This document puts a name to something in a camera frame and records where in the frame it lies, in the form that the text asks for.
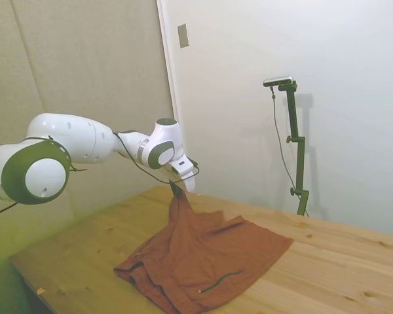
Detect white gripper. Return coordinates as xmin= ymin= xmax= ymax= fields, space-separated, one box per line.
xmin=169 ymin=153 xmax=198 ymax=198

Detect rust orange shorts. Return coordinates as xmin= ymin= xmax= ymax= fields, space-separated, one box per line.
xmin=113 ymin=191 xmax=294 ymax=313

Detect black cable tie strap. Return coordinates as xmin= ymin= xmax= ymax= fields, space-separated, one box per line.
xmin=22 ymin=135 xmax=88 ymax=174

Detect grey camera cable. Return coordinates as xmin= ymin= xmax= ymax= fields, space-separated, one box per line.
xmin=270 ymin=85 xmax=299 ymax=189

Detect dark jointed camera stand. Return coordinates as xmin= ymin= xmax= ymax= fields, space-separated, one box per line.
xmin=278 ymin=81 xmax=310 ymax=217

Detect silver camera on stand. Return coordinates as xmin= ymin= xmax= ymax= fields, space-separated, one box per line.
xmin=263 ymin=75 xmax=295 ymax=88

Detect grey wall switch plate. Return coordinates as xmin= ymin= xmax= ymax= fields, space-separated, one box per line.
xmin=178 ymin=23 xmax=190 ymax=49

